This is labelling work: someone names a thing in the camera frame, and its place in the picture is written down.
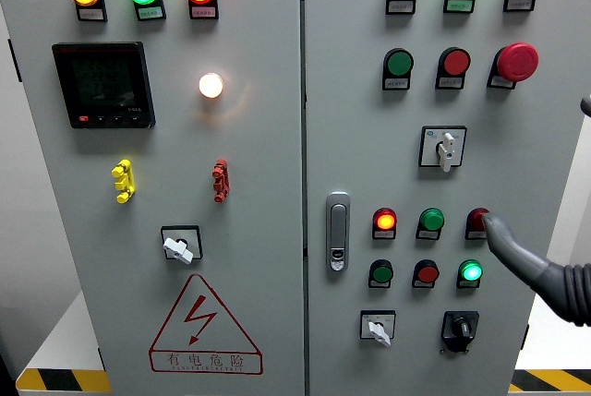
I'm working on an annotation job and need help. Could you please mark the large white-handle turn switch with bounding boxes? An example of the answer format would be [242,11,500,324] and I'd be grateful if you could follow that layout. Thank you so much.
[418,126,468,174]

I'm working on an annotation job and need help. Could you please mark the small green lit lamp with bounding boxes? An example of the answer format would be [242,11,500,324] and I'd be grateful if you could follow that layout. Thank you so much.
[458,259,484,284]

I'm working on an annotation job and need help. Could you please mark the small dark red lamp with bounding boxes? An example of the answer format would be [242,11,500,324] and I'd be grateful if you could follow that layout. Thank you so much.
[465,207,491,233]

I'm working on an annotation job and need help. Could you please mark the small red push button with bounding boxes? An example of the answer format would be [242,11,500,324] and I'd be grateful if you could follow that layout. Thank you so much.
[413,259,440,284]

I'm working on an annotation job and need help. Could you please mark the small green push button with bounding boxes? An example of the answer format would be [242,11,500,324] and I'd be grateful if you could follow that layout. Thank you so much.
[368,259,394,284]
[418,208,446,233]

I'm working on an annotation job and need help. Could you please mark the black yellow striped tape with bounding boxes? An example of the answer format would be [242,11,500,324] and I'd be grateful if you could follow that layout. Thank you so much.
[16,367,112,394]
[509,368,591,393]

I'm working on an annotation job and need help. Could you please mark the small red lit lamp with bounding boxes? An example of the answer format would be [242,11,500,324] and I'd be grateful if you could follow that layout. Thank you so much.
[372,207,398,233]

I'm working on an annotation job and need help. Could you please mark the silver door lock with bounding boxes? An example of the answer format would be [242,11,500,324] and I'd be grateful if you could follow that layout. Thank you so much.
[325,191,352,273]

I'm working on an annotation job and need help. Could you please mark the large red stop button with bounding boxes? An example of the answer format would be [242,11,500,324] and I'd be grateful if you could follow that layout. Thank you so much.
[496,42,540,83]

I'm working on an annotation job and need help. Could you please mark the pale grey door with lock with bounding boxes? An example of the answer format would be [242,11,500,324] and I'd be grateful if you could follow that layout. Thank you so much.
[302,0,591,396]

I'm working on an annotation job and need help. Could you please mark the large red push button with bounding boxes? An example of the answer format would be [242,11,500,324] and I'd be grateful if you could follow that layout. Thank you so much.
[440,47,472,78]

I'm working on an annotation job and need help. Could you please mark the large green push button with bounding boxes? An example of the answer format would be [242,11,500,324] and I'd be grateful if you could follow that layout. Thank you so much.
[385,48,415,78]

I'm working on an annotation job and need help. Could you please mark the pale grey door with display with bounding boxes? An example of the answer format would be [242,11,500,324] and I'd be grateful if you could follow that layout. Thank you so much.
[0,0,306,396]

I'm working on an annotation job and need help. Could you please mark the red warning triangle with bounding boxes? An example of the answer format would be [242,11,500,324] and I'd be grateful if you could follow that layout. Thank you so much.
[148,273,264,376]

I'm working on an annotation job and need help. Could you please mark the white lamp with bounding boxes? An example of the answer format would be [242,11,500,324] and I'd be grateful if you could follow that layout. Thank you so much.
[198,72,225,100]

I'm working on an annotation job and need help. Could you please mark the black display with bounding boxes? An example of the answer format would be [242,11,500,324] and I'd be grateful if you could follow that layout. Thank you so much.
[51,41,157,130]

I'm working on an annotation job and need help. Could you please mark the black-handle turn switch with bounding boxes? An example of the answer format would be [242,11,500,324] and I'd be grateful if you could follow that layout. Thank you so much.
[440,310,480,354]

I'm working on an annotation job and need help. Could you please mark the small white-handle turn switch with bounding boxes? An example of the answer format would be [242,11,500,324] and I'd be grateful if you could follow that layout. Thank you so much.
[359,309,397,347]

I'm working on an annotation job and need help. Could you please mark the small red handle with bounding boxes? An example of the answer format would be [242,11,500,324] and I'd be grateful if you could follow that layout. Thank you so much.
[211,158,231,204]

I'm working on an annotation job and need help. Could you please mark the turn switch without plate print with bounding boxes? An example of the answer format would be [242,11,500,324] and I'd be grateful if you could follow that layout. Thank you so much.
[160,224,204,266]

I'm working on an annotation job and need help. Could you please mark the small yellow handle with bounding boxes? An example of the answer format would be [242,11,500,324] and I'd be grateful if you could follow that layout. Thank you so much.
[111,159,137,205]

